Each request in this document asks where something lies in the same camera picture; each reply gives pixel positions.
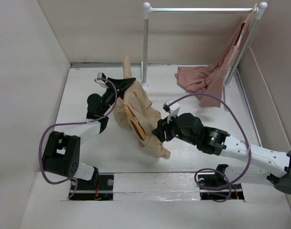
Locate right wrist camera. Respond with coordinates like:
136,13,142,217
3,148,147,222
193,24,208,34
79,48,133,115
163,98,180,123

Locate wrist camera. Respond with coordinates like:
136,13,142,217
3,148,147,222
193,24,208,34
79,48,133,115
163,98,180,123
95,72,108,88

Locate white clothes rack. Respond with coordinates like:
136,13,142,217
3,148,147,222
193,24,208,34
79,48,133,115
141,2,268,102

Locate purple cable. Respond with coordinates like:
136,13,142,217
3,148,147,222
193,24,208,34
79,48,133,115
194,93,252,201
37,77,119,198

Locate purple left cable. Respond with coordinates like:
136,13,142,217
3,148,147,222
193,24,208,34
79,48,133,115
37,77,119,198

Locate pink t shirt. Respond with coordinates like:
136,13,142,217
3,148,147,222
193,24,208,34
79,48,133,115
175,17,250,99

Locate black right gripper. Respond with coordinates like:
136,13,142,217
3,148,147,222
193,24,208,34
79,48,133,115
151,110,197,146

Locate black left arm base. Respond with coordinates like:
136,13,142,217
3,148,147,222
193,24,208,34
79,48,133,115
69,173,114,201

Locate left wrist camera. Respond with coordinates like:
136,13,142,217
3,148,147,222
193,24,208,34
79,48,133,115
95,72,108,88

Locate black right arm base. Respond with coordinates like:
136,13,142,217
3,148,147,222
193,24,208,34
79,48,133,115
194,164,244,202

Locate wooden hanger with pink shirt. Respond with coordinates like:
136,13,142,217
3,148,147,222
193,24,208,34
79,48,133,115
236,3,258,45

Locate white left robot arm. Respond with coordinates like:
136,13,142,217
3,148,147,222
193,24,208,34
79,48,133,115
39,73,136,189

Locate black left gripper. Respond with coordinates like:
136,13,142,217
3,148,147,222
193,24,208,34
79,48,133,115
100,78,137,115

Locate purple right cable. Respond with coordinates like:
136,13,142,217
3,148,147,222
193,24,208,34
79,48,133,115
194,93,252,201

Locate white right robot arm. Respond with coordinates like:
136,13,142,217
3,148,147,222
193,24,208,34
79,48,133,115
152,113,291,195

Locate beige t shirt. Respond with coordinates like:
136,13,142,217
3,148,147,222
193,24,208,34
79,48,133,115
113,55,171,160

